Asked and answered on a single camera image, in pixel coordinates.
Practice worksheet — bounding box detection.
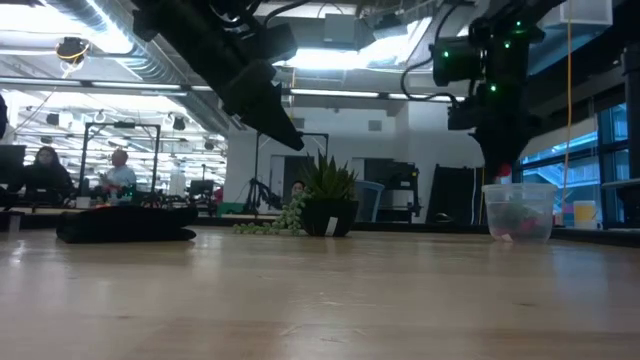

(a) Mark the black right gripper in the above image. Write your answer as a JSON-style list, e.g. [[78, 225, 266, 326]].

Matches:
[[469, 82, 544, 184]]

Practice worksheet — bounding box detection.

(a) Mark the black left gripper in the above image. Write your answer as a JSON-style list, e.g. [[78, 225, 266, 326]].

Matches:
[[219, 58, 305, 152]]

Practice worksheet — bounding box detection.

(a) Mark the red strawberry with leaves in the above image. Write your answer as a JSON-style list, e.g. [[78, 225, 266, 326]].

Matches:
[[494, 199, 531, 234]]

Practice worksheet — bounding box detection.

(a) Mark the ceiling strip light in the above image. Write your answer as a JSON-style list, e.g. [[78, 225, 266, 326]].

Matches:
[[289, 88, 466, 102], [0, 74, 216, 95]]

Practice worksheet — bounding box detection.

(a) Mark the black upright panel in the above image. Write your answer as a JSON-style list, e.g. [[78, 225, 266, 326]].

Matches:
[[427, 164, 484, 226]]

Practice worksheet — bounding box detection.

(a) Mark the yellow and white container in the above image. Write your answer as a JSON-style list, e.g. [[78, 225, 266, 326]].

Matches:
[[573, 199, 599, 230]]

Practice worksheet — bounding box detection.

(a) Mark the potted green succulent plant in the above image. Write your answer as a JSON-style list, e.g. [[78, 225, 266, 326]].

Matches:
[[232, 149, 360, 239]]

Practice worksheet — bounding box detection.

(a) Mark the grey ceiling box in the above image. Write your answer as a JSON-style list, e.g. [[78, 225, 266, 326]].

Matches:
[[323, 13, 357, 45]]

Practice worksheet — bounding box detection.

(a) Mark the black equipment cart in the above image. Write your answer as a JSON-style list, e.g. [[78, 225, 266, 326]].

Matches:
[[369, 159, 424, 224]]

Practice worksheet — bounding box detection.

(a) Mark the black pole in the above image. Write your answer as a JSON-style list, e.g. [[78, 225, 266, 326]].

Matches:
[[621, 43, 640, 229]]

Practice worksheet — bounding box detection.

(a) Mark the white-framed office chair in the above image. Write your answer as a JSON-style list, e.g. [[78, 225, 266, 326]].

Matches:
[[353, 179, 385, 224]]

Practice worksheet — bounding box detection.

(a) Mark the white ceiling box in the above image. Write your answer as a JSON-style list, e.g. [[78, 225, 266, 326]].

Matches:
[[559, 0, 614, 26]]

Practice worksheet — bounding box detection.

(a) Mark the black square box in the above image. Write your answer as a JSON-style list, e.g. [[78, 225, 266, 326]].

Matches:
[[55, 204, 200, 245]]

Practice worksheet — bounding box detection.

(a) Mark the dark background monitor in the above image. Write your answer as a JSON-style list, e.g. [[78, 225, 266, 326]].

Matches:
[[0, 144, 27, 186]]

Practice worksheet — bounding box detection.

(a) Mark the black station frame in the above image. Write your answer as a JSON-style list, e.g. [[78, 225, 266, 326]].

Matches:
[[253, 132, 330, 216], [79, 121, 162, 201]]

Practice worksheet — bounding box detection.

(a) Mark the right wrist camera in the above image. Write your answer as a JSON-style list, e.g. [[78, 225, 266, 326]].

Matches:
[[447, 105, 482, 132]]

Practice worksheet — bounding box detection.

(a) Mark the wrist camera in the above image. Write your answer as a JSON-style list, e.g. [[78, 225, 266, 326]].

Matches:
[[254, 22, 299, 64], [447, 105, 482, 132]]

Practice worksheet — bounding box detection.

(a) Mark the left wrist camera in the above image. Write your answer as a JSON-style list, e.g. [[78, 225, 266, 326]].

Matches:
[[254, 22, 299, 64]]

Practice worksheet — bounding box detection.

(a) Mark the silver ceiling air duct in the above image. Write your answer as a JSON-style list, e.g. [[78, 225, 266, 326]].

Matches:
[[44, 0, 231, 136]]

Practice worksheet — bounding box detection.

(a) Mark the hanging cord reel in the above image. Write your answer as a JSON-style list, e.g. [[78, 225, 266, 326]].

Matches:
[[55, 37, 91, 65]]

